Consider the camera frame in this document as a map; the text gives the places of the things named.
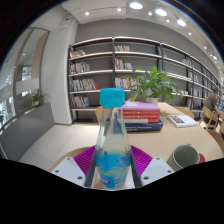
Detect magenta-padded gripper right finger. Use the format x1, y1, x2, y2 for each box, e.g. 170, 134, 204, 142
129, 145, 175, 189

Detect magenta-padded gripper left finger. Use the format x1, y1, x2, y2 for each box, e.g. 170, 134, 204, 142
49, 145, 101, 189

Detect clear bottle with blue cap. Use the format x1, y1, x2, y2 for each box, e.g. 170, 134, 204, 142
94, 87, 133, 191

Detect green patterned ceramic mug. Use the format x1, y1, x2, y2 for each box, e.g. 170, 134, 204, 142
165, 143, 202, 172

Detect dark blue book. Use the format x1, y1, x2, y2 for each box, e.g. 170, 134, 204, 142
124, 119, 164, 133

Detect red hardcover book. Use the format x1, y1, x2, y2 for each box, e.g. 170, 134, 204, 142
122, 117, 161, 125
121, 109, 162, 120

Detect flat round red coaster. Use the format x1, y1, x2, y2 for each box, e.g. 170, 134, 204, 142
198, 152, 207, 164

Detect white book with printed cover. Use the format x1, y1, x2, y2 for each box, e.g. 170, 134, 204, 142
166, 114, 199, 129

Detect rounded tan chair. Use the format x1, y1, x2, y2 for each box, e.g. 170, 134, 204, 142
205, 128, 224, 156
173, 105, 195, 120
94, 105, 104, 123

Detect pink book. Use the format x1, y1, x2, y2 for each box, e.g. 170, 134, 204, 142
120, 100, 162, 112

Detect wooden slatted chair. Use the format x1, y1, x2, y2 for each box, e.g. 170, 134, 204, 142
199, 105, 220, 132

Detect small background potted plant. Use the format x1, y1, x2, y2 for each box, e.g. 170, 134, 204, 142
29, 89, 49, 108

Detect grey bookshelf unit with books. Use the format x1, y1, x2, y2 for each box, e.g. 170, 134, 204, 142
67, 35, 223, 125

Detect green potted plant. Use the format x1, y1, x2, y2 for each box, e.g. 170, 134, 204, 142
121, 64, 184, 106

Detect person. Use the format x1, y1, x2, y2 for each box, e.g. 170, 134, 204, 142
203, 89, 221, 123

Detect round ceiling lights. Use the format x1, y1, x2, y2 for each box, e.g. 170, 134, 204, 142
83, 1, 221, 61

